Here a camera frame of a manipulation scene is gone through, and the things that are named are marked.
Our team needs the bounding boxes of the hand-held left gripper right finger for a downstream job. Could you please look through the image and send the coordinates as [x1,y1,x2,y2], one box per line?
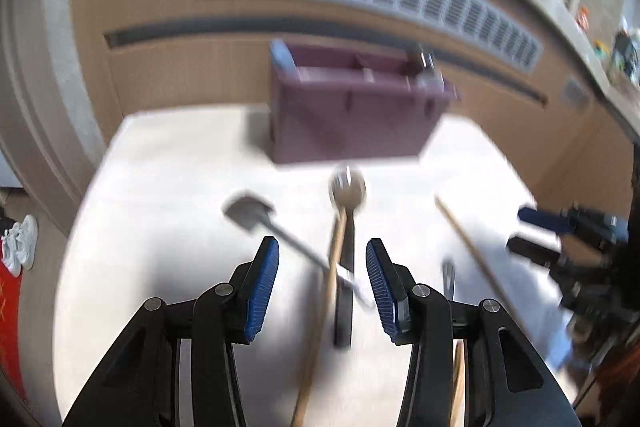
[365,237,583,427]

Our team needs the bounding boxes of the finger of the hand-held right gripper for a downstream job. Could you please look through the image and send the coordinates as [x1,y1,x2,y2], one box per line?
[517,206,572,234]
[506,234,565,269]

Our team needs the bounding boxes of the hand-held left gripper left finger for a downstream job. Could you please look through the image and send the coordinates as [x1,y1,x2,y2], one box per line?
[62,236,281,427]

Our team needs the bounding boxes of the black-handled metal spoon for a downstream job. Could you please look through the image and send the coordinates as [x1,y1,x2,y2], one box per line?
[330,166,363,350]

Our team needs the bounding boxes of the wooden spoon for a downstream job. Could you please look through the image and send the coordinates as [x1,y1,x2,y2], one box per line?
[290,166,368,427]

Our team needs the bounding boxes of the purple utensil organizer box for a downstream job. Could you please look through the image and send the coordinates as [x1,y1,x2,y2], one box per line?
[270,44,458,165]

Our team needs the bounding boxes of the wooden chopstick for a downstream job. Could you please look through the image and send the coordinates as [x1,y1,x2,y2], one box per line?
[434,196,528,333]

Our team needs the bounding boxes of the grey metal spatula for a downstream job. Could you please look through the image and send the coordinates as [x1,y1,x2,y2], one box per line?
[222,191,377,310]

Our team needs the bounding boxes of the shiny metal utensil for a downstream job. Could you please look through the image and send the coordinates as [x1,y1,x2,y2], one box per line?
[412,44,446,90]

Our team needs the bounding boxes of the white sneakers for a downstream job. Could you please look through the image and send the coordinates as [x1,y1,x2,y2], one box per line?
[0,214,39,279]

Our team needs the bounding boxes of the red floor mat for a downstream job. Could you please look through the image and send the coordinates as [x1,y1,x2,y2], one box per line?
[0,261,27,402]

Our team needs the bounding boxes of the blue-handled utensil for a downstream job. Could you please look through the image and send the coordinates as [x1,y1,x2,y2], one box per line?
[269,39,298,72]

